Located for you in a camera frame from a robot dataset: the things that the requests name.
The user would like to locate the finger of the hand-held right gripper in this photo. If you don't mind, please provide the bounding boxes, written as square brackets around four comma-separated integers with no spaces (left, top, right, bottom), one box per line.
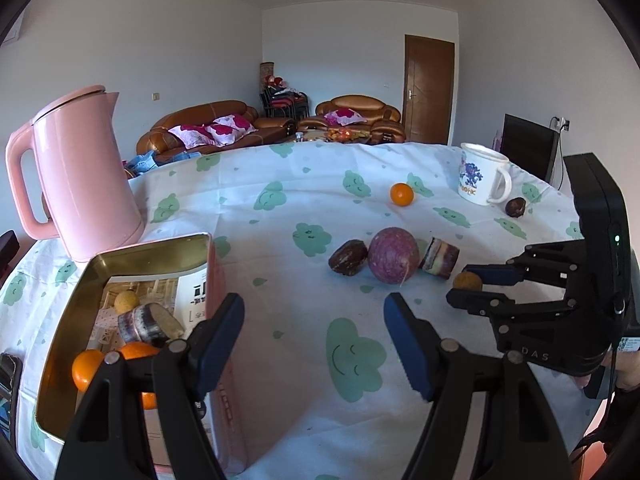
[446,290,576,321]
[472,242,583,288]

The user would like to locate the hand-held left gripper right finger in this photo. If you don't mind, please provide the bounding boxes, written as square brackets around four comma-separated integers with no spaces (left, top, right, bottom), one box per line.
[383,292,571,480]

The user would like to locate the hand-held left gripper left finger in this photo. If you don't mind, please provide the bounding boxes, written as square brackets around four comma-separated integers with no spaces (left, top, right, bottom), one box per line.
[54,292,246,480]

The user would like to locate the small yellow fruit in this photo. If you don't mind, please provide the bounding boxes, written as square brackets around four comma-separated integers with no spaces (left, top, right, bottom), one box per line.
[452,270,483,291]
[114,290,141,316]

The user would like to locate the purple sugarcane piece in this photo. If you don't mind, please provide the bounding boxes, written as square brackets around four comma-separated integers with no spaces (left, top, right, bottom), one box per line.
[419,237,460,278]
[117,302,185,348]

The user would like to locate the large orange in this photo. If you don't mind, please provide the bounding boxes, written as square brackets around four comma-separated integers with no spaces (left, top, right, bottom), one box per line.
[120,341,161,411]

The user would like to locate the large purple round fruit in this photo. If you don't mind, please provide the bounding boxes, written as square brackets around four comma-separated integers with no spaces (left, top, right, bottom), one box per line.
[367,227,420,286]

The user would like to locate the dark brown wrinkled fruit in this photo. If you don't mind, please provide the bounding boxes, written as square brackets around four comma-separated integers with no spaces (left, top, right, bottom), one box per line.
[328,240,369,277]

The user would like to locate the gold metal tin box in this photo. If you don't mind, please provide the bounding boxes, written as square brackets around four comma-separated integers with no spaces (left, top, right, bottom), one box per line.
[34,232,248,476]

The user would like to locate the small round orange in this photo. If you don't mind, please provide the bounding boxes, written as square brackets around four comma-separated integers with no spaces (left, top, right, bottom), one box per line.
[390,182,415,207]

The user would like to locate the oval mandarin orange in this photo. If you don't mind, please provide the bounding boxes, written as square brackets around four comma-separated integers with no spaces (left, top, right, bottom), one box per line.
[71,349,106,392]

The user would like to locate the person's right hand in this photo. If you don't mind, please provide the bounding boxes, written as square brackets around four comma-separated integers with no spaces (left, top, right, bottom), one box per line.
[575,350,640,401]

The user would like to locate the printed paper sheet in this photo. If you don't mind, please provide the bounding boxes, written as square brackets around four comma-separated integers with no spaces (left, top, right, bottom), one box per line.
[87,267,213,356]

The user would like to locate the white mug with blue print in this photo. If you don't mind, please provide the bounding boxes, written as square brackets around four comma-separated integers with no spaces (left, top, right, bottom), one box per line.
[457,142,513,206]

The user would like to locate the black television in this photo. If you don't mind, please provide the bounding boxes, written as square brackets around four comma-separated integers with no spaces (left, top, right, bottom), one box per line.
[500,113,561,183]

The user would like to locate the white cloud print tablecloth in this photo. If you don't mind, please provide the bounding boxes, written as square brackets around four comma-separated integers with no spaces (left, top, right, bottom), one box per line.
[0,141,601,480]

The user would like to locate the blue jeans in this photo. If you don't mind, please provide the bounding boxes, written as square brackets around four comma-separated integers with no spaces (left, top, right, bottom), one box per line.
[124,149,198,176]

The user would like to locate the brown wooden door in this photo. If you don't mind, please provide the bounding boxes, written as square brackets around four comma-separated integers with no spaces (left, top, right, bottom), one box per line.
[403,34,456,145]

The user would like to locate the pink floral pillow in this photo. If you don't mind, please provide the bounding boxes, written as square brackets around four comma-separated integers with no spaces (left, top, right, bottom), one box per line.
[205,114,258,147]
[324,108,366,126]
[167,124,216,150]

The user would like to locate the pink electric kettle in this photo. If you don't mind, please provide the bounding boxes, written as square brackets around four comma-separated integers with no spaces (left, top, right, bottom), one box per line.
[5,85,147,262]

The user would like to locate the dark coffee table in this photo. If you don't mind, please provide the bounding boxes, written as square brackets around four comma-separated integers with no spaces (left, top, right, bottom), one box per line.
[290,129,373,145]

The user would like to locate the brown leather armchair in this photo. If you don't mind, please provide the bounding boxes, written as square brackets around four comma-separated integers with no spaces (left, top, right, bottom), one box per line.
[298,95,406,143]

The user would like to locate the brown leather sofa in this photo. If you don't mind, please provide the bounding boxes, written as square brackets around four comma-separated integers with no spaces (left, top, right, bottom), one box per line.
[136,100,297,163]

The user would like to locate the purple round stool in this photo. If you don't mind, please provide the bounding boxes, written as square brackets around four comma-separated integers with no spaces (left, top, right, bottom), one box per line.
[0,230,20,286]

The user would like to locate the stacked dark chairs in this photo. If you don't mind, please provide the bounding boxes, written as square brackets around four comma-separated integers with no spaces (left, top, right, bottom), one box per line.
[258,86,308,121]

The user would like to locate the white air conditioner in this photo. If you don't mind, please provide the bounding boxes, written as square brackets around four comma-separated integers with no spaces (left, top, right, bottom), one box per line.
[0,7,26,48]

